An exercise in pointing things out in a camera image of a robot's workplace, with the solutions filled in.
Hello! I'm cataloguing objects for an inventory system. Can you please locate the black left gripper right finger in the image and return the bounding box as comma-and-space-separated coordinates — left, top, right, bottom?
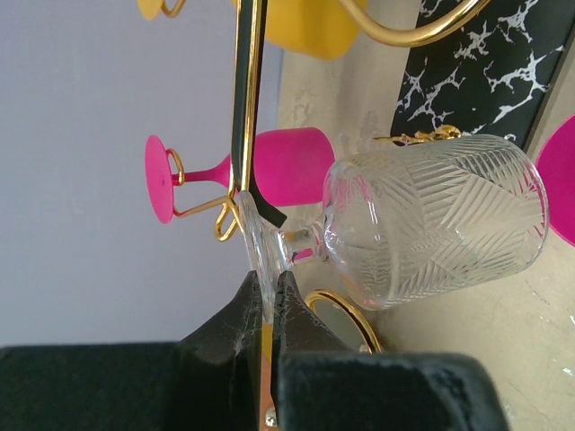
271, 271, 509, 430

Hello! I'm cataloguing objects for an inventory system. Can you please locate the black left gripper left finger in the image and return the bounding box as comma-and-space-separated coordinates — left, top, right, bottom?
1, 272, 262, 430

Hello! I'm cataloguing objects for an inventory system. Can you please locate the clear glass cup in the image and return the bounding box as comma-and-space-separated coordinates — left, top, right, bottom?
235, 135, 549, 321

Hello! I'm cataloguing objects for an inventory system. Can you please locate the pink wine glass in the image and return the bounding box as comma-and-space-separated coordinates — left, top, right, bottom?
145, 128, 335, 224
535, 116, 575, 246

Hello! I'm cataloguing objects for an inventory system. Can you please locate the orange wine glass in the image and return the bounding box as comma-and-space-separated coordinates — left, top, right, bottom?
136, 0, 362, 62

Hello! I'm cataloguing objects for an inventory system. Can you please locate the pink wine glass on table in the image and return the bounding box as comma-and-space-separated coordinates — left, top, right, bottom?
535, 116, 575, 246

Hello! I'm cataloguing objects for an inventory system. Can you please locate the black marble rack base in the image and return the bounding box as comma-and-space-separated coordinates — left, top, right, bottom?
391, 0, 574, 149

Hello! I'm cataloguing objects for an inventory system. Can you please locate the white round drawer box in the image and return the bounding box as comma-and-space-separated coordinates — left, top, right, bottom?
260, 322, 277, 430

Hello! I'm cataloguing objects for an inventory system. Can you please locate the gold wire wine glass rack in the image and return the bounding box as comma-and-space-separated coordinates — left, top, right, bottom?
146, 1, 490, 359

